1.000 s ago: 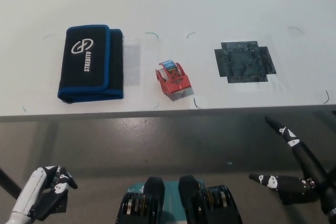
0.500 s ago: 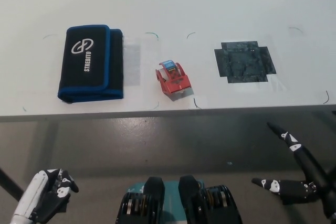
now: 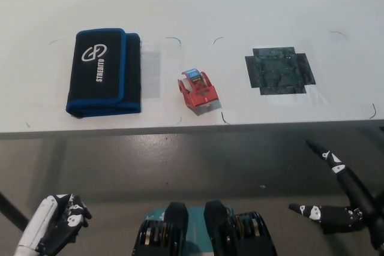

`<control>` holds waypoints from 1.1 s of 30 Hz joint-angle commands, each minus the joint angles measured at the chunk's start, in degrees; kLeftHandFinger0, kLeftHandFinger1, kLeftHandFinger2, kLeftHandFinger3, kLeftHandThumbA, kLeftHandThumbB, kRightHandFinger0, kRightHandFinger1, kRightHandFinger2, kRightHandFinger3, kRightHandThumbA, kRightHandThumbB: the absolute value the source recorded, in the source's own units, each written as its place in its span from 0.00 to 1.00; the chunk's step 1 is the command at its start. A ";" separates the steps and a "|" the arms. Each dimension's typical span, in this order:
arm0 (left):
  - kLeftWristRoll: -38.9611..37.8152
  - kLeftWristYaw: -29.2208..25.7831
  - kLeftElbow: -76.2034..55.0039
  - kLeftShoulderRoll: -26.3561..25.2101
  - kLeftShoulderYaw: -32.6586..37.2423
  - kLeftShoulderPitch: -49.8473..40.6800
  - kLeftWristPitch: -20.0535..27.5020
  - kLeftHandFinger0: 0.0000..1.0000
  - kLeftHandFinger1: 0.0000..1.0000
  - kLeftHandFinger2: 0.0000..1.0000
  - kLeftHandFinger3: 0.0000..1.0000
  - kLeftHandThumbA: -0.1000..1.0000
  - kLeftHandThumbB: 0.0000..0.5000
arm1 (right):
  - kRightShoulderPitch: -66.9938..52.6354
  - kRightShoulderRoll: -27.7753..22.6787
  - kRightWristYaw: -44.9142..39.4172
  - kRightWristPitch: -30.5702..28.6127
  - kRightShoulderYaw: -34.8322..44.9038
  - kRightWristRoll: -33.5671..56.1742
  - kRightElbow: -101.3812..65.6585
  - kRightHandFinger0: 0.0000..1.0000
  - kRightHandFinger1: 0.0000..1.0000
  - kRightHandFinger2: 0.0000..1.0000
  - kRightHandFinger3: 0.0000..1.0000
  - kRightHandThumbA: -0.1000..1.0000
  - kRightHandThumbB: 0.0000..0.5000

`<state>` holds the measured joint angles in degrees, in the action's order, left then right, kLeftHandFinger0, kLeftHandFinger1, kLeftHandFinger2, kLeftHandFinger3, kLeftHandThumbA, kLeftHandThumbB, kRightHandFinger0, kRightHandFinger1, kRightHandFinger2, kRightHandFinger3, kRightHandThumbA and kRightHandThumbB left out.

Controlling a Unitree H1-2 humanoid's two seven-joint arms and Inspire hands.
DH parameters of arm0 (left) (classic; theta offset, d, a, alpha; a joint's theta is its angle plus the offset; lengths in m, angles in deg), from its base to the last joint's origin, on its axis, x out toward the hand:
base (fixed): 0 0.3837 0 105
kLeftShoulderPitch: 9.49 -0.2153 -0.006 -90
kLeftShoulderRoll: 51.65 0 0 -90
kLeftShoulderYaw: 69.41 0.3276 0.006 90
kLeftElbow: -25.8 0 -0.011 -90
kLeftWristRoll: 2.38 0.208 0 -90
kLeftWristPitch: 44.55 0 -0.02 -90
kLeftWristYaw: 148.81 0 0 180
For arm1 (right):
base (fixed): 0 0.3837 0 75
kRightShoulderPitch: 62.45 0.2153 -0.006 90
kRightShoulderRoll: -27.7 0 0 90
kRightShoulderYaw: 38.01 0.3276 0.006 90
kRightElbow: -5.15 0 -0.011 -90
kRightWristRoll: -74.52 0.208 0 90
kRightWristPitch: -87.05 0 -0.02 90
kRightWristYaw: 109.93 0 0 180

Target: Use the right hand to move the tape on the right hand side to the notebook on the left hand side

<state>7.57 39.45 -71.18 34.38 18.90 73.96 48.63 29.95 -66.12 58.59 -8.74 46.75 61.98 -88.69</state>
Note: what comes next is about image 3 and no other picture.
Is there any teal robot body cover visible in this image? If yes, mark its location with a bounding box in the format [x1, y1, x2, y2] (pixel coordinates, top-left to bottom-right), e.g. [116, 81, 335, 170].
[143, 204, 235, 256]

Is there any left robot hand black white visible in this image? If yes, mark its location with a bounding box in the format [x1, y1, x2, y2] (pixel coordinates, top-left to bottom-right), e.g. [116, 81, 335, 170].
[17, 192, 93, 254]

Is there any black blue zip notebook case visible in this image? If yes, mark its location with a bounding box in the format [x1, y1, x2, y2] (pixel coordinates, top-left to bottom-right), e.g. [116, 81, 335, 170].
[65, 28, 142, 119]

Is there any clear tape patch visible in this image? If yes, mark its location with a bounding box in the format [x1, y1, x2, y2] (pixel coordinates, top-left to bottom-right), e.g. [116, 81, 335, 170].
[140, 43, 162, 99]

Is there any black ribbed robot body block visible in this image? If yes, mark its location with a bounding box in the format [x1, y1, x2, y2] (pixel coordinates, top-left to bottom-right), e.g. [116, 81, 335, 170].
[203, 200, 278, 256]
[131, 201, 190, 256]

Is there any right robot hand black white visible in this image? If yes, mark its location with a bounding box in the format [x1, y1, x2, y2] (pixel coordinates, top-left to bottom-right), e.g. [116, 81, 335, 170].
[288, 138, 384, 251]

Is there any black tape patch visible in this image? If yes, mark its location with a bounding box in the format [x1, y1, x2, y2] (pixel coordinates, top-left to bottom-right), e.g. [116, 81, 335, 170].
[244, 46, 317, 96]

